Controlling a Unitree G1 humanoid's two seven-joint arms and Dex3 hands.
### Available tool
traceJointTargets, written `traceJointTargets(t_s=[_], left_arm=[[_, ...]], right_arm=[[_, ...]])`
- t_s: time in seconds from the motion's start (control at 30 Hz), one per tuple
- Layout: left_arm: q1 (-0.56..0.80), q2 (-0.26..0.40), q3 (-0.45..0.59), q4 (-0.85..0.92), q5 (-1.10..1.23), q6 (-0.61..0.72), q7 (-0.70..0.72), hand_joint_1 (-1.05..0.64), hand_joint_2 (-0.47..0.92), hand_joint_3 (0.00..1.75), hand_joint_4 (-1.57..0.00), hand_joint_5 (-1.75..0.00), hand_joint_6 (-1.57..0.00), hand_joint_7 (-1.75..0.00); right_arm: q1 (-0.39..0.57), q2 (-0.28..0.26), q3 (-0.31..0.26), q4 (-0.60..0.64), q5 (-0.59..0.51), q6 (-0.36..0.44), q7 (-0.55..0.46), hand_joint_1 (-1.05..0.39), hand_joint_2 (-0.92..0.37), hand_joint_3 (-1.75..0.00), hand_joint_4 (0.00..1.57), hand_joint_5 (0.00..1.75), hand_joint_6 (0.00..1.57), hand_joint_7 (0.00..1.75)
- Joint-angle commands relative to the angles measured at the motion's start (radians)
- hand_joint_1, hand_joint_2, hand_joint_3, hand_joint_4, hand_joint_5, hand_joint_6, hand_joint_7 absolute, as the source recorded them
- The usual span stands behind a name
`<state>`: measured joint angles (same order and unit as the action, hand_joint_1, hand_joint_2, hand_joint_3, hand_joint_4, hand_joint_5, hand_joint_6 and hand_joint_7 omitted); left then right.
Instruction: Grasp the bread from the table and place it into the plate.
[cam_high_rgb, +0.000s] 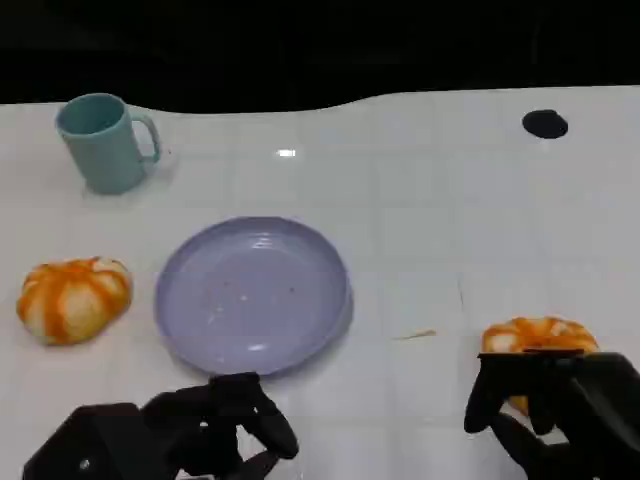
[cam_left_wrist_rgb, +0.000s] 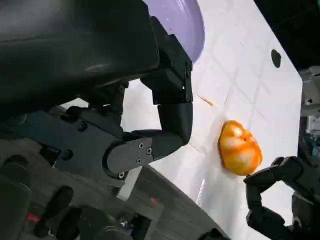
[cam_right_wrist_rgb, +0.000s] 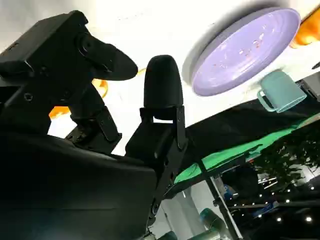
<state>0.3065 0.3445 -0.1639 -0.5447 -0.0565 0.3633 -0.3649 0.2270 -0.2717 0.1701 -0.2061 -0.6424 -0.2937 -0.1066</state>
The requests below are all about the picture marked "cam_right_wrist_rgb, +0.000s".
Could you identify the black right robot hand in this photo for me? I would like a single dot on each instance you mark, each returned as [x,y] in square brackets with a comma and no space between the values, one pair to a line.
[62,187]

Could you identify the orange white toy bread roll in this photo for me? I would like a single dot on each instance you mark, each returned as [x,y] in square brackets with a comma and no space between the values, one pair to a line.
[308,32]
[101,87]

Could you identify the green cloth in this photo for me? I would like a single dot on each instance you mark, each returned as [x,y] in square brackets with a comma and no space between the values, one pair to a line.
[225,152]

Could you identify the black cloth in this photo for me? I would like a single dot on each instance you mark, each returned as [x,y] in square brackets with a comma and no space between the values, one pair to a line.
[225,125]

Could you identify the lilac plate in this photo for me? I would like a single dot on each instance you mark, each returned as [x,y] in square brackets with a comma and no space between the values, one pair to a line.
[240,55]

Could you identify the green leafy plant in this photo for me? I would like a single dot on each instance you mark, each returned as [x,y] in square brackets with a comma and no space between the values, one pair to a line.
[287,160]

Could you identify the pale green mug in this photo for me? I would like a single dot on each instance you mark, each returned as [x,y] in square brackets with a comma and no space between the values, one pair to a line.
[280,92]

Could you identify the dark grey box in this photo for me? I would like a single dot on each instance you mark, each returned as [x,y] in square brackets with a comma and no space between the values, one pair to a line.
[310,86]

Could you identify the black metal stand frame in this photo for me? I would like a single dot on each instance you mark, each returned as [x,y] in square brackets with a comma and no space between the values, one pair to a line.
[225,207]

